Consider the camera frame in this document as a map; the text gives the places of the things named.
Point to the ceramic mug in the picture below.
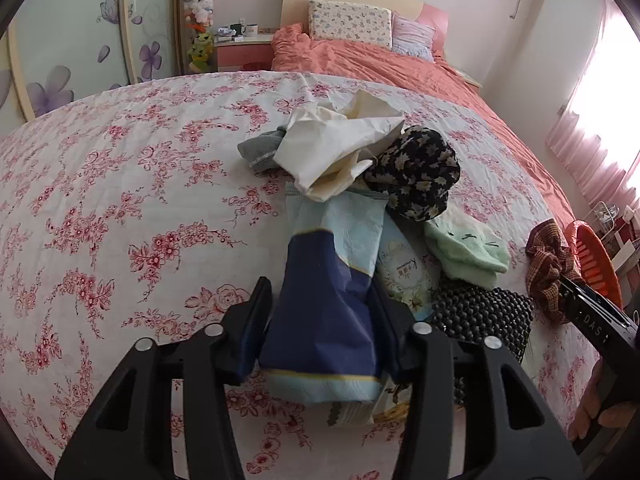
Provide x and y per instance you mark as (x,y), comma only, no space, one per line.
(251,30)
(236,30)

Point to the bed headboard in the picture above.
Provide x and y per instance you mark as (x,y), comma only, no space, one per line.
(295,5)

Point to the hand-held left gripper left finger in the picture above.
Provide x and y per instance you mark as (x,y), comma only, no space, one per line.
(250,330)

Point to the floral pillow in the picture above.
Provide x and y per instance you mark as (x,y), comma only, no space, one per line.
(350,22)

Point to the person's right hand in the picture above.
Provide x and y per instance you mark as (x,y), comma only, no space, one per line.
(592,400)

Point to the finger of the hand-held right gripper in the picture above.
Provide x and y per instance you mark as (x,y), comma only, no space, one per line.
(582,295)

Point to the orange duvet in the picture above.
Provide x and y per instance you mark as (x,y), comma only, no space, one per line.
(400,75)

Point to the cream crumpled paper bag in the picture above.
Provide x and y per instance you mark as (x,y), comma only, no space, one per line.
(335,145)

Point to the striped pillow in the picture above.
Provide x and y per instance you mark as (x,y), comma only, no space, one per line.
(412,37)

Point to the pink nightstand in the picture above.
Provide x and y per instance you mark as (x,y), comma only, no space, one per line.
(242,55)

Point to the flower print wardrobe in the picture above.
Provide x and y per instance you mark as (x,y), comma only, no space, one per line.
(75,45)

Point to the light green cloth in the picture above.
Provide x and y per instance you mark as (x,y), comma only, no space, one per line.
(467,250)

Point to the plush toy display tube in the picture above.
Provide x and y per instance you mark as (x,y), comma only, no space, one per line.
(197,20)

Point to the pink floral blanket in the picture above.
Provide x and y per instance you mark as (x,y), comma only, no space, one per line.
(125,185)

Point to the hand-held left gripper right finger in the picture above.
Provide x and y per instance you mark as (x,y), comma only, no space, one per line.
(395,340)

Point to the blue tissue packet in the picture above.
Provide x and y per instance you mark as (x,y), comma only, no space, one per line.
(320,310)

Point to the grey sock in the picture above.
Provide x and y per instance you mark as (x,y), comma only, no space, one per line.
(257,149)

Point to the orange plastic basket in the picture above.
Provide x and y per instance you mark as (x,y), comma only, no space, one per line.
(597,260)

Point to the floral hand cream tube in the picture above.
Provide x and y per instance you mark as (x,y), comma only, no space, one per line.
(405,275)

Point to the brown plaid scrunchie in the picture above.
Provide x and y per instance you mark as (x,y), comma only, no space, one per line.
(547,265)

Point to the pink curtain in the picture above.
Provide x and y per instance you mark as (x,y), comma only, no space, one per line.
(600,125)

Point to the black floral scrunchie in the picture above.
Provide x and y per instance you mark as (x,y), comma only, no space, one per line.
(420,175)

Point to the black beaded mat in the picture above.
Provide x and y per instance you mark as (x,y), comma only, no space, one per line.
(480,320)

